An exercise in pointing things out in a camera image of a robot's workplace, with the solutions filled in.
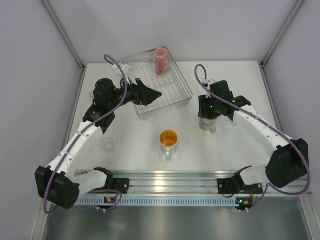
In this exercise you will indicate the clear glass tumbler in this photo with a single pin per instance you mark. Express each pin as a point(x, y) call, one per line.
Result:
point(107, 145)

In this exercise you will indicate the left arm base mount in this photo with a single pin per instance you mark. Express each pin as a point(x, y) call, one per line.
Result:
point(115, 184)

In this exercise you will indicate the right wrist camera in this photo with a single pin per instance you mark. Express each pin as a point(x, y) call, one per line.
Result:
point(208, 82)

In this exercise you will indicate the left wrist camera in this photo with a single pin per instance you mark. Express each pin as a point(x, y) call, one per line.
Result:
point(126, 68)

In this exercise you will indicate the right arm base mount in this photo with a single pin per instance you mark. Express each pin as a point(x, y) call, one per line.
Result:
point(235, 185)

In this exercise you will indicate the white mug orange interior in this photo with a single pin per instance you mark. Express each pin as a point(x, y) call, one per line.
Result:
point(169, 142)

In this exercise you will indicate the pink patterned mug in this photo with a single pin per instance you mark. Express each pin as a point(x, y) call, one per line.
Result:
point(161, 57)

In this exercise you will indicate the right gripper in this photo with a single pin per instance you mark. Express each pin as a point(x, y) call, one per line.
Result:
point(204, 112)

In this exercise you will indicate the cream floral mug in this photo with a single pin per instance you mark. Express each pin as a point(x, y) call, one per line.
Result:
point(208, 124)

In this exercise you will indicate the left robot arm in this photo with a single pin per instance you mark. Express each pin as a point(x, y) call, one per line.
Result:
point(95, 123)

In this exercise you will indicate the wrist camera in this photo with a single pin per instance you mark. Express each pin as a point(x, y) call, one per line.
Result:
point(208, 82)
point(126, 68)

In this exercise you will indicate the aluminium frame post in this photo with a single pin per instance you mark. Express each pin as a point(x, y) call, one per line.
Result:
point(60, 28)
point(289, 20)

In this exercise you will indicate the slotted cable duct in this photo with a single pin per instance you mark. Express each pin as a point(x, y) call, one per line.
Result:
point(160, 201)

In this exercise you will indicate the wire dish rack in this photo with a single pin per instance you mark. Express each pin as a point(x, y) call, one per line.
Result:
point(172, 84)

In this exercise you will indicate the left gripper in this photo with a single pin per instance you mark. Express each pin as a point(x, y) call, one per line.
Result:
point(148, 95)

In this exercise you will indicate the light blue mug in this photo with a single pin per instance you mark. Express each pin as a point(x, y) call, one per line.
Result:
point(91, 94)

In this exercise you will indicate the aluminium mounting rail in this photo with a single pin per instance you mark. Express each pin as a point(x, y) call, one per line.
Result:
point(141, 182)

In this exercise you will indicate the aluminium frame post left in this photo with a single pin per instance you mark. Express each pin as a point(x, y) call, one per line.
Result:
point(60, 28)

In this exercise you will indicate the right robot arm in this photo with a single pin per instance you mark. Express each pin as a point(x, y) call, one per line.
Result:
point(288, 158)

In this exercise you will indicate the aluminium frame post right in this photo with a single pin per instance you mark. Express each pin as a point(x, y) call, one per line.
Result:
point(289, 20)

